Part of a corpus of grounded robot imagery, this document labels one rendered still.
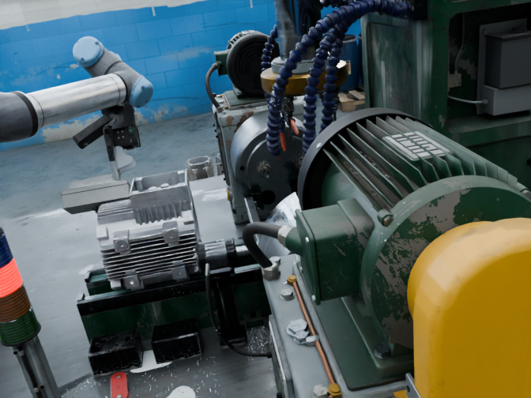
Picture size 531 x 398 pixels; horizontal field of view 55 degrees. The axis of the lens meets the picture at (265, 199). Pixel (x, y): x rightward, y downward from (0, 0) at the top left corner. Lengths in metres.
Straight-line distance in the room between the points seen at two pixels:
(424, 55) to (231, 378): 0.71
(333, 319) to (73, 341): 0.85
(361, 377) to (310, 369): 0.06
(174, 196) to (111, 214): 0.14
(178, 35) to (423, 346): 6.30
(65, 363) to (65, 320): 0.17
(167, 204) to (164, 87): 5.59
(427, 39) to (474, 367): 0.68
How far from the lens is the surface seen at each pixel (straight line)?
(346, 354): 0.52
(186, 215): 1.08
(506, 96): 1.09
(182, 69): 6.62
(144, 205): 1.09
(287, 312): 0.61
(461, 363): 0.39
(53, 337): 1.36
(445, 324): 0.36
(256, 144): 1.33
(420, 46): 0.99
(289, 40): 1.04
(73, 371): 1.23
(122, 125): 1.42
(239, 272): 1.15
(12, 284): 0.90
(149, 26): 6.56
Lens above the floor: 1.52
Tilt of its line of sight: 23 degrees down
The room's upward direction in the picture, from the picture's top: 8 degrees counter-clockwise
